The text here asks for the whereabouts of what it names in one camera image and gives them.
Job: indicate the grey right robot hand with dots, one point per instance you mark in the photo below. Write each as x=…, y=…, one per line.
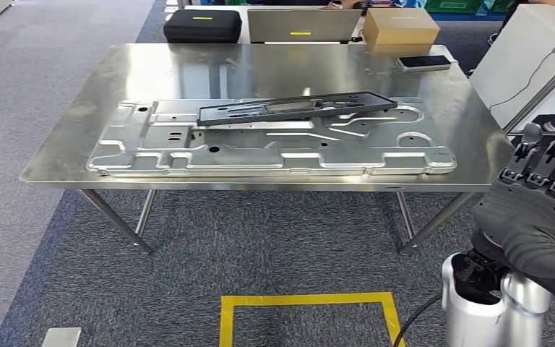
x=531, y=220

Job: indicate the long black plastic part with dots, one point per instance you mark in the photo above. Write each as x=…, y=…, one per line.
x=296, y=108

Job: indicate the stainless steel table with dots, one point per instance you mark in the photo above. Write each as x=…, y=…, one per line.
x=545, y=91
x=258, y=72

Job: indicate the black smartphone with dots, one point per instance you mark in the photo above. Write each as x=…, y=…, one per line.
x=423, y=62

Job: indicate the blue panel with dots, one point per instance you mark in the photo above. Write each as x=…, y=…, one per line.
x=469, y=16

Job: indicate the green plastic crate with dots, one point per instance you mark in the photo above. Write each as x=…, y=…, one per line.
x=500, y=5
x=452, y=5

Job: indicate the tan cardboard box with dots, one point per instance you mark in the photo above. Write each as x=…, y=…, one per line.
x=399, y=26

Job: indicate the yellow floor tape square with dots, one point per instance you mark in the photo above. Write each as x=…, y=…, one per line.
x=306, y=300

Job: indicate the stamped silver metal panel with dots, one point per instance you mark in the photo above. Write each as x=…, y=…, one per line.
x=258, y=153

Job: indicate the person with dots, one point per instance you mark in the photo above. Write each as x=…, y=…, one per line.
x=344, y=4

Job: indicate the light grey box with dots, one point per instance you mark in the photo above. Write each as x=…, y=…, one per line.
x=304, y=26

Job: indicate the black box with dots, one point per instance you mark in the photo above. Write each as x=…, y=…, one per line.
x=203, y=26

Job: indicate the silver floor socket box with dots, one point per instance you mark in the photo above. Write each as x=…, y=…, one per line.
x=62, y=337

